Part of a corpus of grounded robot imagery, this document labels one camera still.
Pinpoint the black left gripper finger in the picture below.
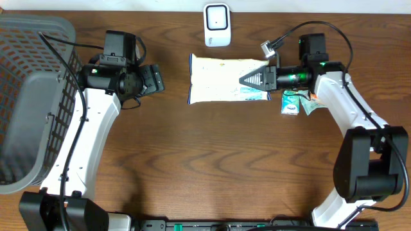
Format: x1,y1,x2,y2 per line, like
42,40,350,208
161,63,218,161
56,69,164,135
151,64,165,92
140,64,158,96

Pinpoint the teal tissue pack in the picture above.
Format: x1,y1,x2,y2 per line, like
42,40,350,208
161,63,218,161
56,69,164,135
281,90,300,116

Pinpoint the mint green wipes pack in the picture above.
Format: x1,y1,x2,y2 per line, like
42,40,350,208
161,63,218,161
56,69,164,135
298,90,326,116

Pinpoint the cream snack bag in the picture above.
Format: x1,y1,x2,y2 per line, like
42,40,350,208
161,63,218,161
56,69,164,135
188,53,271,105

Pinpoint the orange tissue pack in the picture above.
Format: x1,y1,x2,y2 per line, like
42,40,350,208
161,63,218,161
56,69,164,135
310,94,325,107

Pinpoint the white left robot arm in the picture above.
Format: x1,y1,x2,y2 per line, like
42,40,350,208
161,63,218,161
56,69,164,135
19,30,165,230

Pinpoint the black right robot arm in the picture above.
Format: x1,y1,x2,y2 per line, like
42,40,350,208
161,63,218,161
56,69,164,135
239,33,409,229

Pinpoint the white barcode scanner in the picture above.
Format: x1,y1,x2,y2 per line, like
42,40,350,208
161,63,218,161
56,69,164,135
203,3,231,47

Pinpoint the dark grey plastic basket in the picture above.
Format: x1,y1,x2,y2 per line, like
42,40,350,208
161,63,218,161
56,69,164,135
1,15,82,194

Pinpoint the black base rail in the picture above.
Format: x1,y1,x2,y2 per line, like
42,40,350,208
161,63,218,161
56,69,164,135
138,219,378,231

